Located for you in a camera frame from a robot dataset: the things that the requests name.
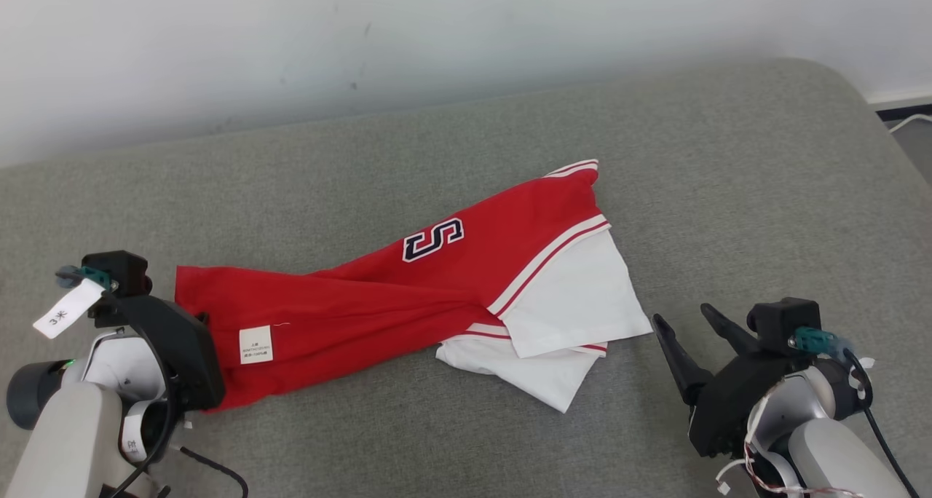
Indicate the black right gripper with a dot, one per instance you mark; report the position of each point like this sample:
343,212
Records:
724,410

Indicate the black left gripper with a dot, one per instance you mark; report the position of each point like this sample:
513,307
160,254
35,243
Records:
189,360

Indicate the red white basketball jersey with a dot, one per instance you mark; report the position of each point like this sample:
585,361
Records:
349,309

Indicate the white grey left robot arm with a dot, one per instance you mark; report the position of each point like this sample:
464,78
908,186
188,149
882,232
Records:
65,440

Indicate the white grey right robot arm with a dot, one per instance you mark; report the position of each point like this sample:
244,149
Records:
837,461

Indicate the grey fabric sofa cushion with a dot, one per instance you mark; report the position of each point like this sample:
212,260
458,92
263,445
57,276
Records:
437,447

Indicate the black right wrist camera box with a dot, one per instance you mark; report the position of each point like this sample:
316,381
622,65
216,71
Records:
779,319

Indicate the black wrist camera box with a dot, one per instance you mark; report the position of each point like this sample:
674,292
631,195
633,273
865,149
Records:
779,319
120,269

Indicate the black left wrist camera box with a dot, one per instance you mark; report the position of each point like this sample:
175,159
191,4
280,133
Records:
120,269

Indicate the wall baseboard strip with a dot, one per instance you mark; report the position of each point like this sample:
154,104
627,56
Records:
906,111

